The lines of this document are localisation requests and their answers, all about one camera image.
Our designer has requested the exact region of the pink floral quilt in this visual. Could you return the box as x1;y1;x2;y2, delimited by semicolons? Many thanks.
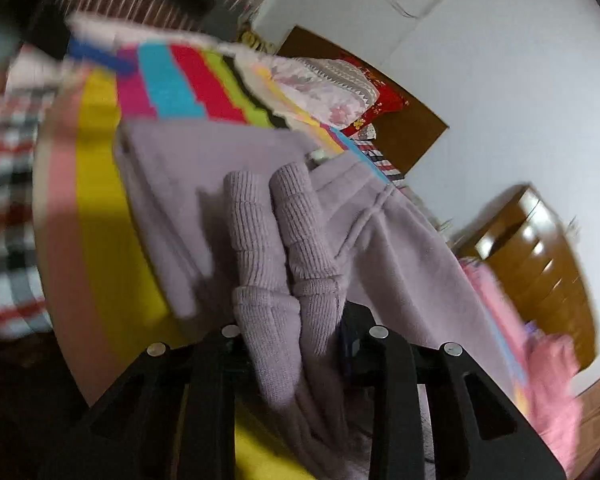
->
65;12;382;130

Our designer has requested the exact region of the red black plaid sheet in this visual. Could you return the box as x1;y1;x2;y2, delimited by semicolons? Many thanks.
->
0;45;407;335

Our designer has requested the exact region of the colourful striped blanket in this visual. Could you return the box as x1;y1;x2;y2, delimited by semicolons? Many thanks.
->
32;42;398;480

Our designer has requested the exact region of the yellow brown floral cushion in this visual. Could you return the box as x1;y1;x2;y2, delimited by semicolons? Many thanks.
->
239;29;277;57

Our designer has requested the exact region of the lilac knit sweater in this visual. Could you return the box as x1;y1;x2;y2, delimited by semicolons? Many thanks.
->
112;119;527;480

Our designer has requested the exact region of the pink cloth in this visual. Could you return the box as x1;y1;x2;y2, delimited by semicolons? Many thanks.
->
459;257;587;467

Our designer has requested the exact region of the grey zigzag pillow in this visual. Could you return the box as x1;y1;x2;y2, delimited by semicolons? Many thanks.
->
290;57;381;107

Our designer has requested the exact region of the wooden bed headboard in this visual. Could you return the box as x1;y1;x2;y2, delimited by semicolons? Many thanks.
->
275;25;451;177

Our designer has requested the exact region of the wooden nightstand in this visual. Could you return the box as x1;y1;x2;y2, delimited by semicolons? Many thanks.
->
452;184;600;372

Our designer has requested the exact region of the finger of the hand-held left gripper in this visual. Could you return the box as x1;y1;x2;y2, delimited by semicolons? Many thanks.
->
27;12;137;77

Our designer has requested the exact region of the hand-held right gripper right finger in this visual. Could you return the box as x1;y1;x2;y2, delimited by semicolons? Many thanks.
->
337;302;567;480

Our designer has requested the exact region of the red patterned pillow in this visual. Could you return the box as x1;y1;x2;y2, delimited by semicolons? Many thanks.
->
337;55;411;137

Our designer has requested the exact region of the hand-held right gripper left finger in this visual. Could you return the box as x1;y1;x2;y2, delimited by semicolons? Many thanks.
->
37;322;253;480

